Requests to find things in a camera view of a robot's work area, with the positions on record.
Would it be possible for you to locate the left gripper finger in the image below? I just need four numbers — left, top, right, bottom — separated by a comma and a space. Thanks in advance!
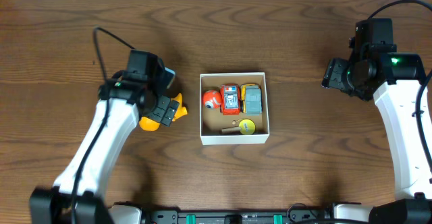
161, 99, 180, 127
146, 96, 171, 123

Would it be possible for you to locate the orange toy rhino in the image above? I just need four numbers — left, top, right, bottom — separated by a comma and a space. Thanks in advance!
139, 93, 188, 132

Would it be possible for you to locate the red toy ball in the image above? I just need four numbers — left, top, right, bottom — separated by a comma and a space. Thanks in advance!
202, 90, 222, 109

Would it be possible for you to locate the red toy car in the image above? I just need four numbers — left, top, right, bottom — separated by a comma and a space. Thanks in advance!
220, 84, 241, 115

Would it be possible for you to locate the yellow white toy ball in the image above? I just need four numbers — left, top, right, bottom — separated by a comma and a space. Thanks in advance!
221, 119, 256, 135

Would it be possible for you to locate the yellow grey toy truck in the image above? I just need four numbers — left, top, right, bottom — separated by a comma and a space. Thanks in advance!
240, 84, 263, 115

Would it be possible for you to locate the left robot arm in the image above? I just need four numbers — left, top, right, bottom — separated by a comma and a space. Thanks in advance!
29, 49, 180, 223

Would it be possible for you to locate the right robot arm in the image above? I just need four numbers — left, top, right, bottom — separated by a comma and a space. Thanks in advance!
321, 18, 431, 223

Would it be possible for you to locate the white cardboard box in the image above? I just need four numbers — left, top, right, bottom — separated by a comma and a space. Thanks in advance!
199, 72, 270, 145

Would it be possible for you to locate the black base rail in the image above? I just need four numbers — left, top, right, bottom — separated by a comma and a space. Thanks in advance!
107, 202, 335, 224

